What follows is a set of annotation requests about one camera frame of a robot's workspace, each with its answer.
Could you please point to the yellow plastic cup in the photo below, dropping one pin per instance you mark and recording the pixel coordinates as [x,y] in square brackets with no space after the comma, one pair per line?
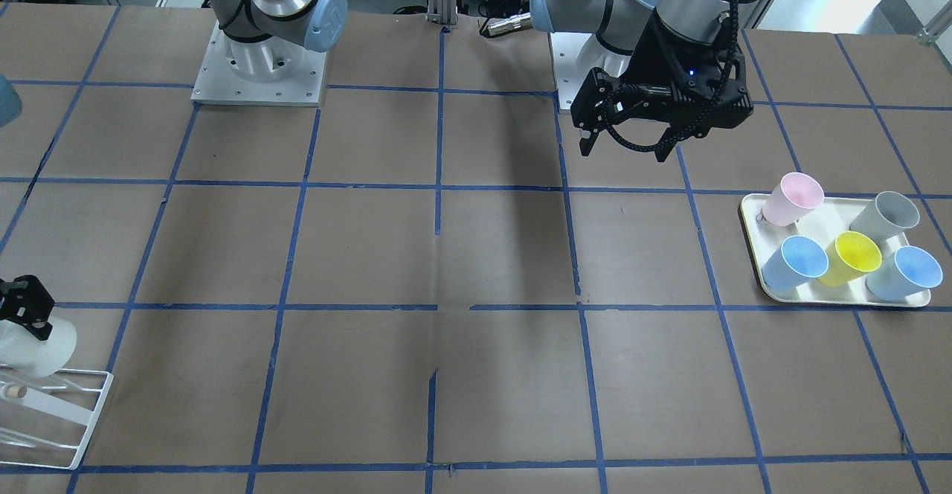
[851,255]

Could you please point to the blue cup far end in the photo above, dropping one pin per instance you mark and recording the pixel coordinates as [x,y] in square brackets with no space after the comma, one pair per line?
[796,261]

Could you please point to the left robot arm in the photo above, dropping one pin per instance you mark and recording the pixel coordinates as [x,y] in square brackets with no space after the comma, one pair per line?
[614,28]

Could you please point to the blue cup near grey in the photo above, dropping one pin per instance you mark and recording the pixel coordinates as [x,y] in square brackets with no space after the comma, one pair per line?
[908,271]

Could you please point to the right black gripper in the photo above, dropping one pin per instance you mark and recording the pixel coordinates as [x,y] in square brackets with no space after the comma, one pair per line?
[25,302]

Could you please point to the pink plastic cup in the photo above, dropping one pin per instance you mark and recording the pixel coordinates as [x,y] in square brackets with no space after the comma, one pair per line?
[795,196]

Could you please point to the grey plastic cup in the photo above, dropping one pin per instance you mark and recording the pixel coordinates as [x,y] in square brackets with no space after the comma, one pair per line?
[888,215]

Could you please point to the white plastic cup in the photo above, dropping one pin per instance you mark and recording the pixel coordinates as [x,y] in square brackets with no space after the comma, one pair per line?
[23,352]

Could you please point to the white wire cup rack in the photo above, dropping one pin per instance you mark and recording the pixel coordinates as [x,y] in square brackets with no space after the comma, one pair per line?
[49,422]

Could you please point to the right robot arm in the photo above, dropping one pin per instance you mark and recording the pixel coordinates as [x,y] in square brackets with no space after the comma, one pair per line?
[316,25]

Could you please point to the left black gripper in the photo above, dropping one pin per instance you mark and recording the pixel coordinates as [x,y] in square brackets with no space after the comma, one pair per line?
[654,53]

